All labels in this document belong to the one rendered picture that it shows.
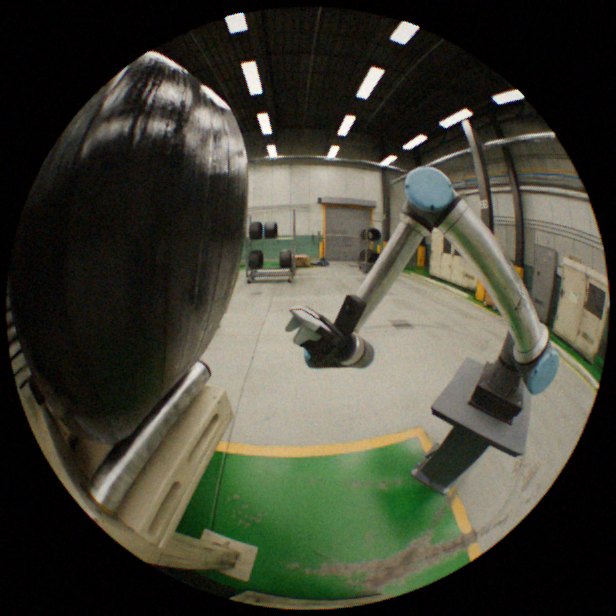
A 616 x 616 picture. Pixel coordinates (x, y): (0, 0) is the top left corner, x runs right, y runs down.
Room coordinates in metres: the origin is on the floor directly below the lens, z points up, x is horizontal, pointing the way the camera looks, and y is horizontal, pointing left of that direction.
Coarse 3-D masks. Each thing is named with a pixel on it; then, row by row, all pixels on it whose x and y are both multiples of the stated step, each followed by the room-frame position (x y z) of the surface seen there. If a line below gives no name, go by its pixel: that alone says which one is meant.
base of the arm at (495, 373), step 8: (496, 360) 0.41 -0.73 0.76; (496, 368) 0.38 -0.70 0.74; (504, 368) 0.34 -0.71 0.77; (512, 368) 0.31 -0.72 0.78; (488, 376) 0.40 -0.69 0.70; (496, 376) 0.36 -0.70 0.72; (504, 376) 0.32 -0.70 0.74; (512, 376) 0.30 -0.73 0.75; (520, 376) 0.28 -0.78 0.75; (496, 384) 0.33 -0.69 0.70; (504, 384) 0.30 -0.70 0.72; (512, 384) 0.28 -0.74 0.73; (504, 392) 0.29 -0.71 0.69; (512, 392) 0.26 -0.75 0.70
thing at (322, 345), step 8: (320, 320) 0.40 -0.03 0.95; (328, 320) 0.42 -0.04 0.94; (336, 328) 0.41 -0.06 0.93; (304, 344) 0.39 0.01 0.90; (312, 344) 0.37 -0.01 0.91; (320, 344) 0.37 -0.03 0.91; (328, 344) 0.38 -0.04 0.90; (336, 344) 0.38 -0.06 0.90; (344, 344) 0.43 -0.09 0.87; (352, 344) 0.43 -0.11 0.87; (312, 352) 0.36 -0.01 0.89; (320, 352) 0.38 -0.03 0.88; (328, 352) 0.38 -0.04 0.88; (336, 352) 0.43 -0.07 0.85; (344, 352) 0.42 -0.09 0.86; (312, 360) 0.36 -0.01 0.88; (320, 360) 0.38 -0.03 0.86; (328, 360) 0.42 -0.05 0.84
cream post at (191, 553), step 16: (16, 384) -0.07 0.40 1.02; (32, 416) -0.07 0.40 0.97; (176, 544) -0.09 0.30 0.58; (192, 544) -0.08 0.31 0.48; (208, 544) -0.07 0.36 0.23; (144, 560) -0.20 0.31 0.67; (160, 560) -0.18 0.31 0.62; (176, 560) -0.17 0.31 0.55; (192, 560) -0.16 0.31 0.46; (208, 560) -0.15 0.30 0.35; (224, 560) -0.14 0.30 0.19
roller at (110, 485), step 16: (192, 368) 0.25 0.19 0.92; (208, 368) 0.27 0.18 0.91; (176, 384) 0.20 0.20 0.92; (192, 384) 0.22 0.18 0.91; (160, 400) 0.16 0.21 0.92; (176, 400) 0.17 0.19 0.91; (160, 416) 0.13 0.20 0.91; (176, 416) 0.15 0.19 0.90; (144, 432) 0.09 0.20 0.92; (160, 432) 0.11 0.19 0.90; (112, 448) 0.04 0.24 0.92; (128, 448) 0.06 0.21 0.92; (144, 448) 0.07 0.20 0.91; (112, 464) 0.02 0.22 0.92; (128, 464) 0.03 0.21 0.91; (144, 464) 0.05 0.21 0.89; (96, 480) -0.03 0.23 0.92; (112, 480) -0.01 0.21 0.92; (128, 480) 0.01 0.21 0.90; (96, 496) -0.05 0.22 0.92; (112, 496) -0.03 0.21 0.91; (112, 512) -0.06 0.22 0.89
